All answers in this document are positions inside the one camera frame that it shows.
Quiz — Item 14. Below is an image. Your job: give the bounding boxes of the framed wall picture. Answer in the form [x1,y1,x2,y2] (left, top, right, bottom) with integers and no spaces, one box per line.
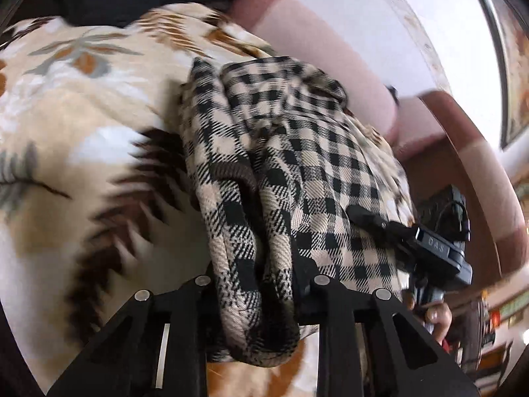
[465,0,529,152]

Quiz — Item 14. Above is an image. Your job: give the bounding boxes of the beige black checked shirt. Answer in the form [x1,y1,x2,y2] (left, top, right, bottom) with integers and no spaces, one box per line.
[179,56,418,368]

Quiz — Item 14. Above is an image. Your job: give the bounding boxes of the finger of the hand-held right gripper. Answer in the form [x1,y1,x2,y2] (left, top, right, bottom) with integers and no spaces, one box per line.
[346,204,418,253]

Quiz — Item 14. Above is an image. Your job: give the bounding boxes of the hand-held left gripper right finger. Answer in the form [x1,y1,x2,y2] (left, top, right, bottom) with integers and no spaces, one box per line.
[291,252,482,397]

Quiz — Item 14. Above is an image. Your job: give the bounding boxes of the cluttered shelf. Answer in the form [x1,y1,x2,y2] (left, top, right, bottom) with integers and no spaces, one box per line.
[450,289,527,381]

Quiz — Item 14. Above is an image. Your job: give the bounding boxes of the floral printed blanket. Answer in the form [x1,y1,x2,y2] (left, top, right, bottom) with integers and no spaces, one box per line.
[0,2,418,397]

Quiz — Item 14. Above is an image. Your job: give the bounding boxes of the pink brown padded headboard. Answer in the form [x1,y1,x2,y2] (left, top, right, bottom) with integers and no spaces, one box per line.
[229,0,523,294]

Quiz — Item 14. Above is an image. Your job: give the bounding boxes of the person's right hand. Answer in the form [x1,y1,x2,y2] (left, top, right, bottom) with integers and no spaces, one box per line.
[403,291,453,352]

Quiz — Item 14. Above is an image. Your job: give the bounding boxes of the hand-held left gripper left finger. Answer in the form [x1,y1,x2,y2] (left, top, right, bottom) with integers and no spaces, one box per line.
[45,273,216,397]

